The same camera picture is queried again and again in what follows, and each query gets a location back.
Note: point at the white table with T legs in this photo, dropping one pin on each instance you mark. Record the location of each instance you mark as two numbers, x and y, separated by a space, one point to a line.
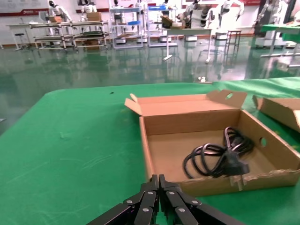
187 29

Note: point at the shallow open cardboard box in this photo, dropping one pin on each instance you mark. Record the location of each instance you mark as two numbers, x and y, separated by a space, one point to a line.
187 122

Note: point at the white shelf rack blue top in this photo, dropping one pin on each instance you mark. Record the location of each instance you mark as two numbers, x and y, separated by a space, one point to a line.
161 8

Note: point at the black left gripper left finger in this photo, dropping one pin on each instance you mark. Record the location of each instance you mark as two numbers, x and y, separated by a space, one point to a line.
145 206

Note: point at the white humanoid robot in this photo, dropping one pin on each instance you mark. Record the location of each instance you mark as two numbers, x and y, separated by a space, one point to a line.
230 9
57 9
89 8

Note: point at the tall black metal stool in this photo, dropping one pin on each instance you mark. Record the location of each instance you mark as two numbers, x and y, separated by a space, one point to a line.
234 31

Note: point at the small open brown carton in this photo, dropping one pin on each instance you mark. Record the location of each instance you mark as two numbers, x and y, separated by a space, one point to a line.
168 21

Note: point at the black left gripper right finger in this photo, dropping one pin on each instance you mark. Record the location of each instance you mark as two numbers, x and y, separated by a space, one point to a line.
178 208

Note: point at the metal roller rack bench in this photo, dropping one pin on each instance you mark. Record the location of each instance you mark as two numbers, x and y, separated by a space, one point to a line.
70 23

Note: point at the large brown carton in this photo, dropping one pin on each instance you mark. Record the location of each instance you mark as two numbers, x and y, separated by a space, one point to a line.
94 16

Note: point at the cardboard box with upright lid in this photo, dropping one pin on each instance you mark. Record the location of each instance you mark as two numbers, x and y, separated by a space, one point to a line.
281 110

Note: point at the green topped white table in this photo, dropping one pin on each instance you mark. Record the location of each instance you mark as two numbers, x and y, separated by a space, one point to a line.
276 27

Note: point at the white shelf rack blue bins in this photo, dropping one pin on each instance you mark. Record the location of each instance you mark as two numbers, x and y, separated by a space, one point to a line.
126 23

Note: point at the black round stool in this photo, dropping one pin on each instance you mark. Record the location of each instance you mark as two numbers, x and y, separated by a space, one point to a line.
20 34

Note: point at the white workbench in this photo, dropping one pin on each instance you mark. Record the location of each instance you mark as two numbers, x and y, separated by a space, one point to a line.
18 25

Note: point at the green table cloth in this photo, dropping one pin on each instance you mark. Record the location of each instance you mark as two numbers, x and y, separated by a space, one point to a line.
70 140

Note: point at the small flat brown carton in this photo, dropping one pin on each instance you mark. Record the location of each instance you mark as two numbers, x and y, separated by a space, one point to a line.
55 19

